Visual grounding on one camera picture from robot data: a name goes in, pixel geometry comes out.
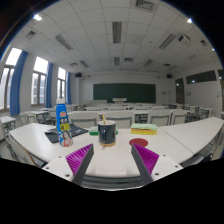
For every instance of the blue curtain middle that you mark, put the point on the blue curtain middle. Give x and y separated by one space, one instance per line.
48 87

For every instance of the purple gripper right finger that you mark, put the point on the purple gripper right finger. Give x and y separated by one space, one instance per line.
145 160

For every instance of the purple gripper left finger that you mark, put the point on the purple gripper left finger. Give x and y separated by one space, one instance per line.
78 162

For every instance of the blue curtain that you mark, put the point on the blue curtain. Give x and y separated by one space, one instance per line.
68 89
15 84
48 87

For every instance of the white lectern at front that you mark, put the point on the white lectern at front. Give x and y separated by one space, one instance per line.
119 100

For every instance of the red round coaster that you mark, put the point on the red round coaster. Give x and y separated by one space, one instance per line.
139 141

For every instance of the white chair right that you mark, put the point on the white chair right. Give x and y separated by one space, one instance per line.
159 117

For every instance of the green sponge behind mug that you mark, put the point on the green sponge behind mug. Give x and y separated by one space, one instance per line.
94 131

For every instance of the yellow and green sponge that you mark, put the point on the yellow and green sponge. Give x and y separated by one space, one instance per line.
144 129

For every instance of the blue curtain far left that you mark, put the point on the blue curtain far left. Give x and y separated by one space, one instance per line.
15 84

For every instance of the blue plastic drink bottle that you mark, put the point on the blue plastic drink bottle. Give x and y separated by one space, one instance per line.
62 121

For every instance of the green chalkboard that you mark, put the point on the green chalkboard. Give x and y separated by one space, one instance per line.
132 92

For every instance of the black mug with wooden base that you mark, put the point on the black mug with wooden base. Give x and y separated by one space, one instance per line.
107 133

